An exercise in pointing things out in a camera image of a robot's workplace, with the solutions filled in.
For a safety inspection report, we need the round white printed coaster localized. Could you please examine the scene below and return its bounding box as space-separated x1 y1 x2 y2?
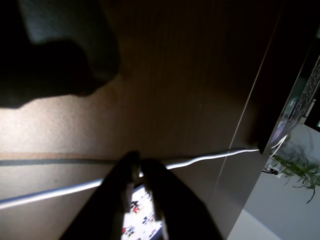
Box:
120 185 164 239

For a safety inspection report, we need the laptop computer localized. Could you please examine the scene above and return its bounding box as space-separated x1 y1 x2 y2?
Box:
257 29 320 157

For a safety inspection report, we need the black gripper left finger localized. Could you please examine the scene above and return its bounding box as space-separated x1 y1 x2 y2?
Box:
59 150 141 240

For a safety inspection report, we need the white cable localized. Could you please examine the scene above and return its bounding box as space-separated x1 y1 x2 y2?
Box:
0 147 261 211

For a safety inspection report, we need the white power socket strip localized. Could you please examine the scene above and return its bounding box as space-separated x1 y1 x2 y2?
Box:
261 161 281 176

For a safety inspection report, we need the green leafy plant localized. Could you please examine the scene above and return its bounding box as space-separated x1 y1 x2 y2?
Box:
271 149 320 205

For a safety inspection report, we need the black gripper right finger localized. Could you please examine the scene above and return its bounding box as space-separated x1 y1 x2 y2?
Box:
141 158 224 240

